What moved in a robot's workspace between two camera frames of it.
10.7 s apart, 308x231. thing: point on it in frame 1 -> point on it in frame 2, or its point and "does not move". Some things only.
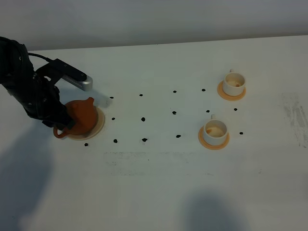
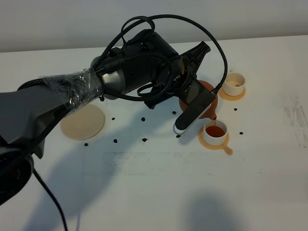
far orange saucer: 220,91 does not move
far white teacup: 234,83 does not move
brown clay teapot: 84,113 -> 211,113
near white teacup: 215,131 does not move
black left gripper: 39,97 -> 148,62
